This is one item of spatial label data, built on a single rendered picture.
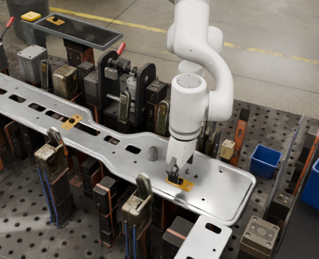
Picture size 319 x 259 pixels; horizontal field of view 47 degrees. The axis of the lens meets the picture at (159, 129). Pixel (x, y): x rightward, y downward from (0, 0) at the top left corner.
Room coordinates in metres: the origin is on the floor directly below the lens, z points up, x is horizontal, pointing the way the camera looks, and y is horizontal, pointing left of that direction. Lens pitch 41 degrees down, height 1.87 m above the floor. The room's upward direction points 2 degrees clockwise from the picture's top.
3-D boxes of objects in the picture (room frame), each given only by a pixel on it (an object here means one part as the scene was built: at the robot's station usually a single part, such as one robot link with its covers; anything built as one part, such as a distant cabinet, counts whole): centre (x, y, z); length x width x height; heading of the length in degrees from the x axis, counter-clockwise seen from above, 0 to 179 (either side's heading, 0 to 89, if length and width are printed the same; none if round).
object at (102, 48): (1.42, 0.36, 1.16); 0.37 x 0.14 x 0.02; 61
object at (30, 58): (1.32, 0.52, 0.90); 0.13 x 0.10 x 0.41; 151
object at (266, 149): (1.10, -0.45, 0.74); 0.11 x 0.10 x 0.09; 61
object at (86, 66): (1.25, 0.30, 0.90); 0.05 x 0.05 x 0.40; 61
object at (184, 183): (0.75, -0.07, 1.01); 0.08 x 0.04 x 0.01; 61
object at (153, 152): (0.85, 0.02, 1.02); 0.03 x 0.03 x 0.07
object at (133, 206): (0.64, 0.06, 0.87); 0.12 x 0.09 x 0.35; 151
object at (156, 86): (1.10, 0.02, 0.91); 0.07 x 0.05 x 0.42; 151
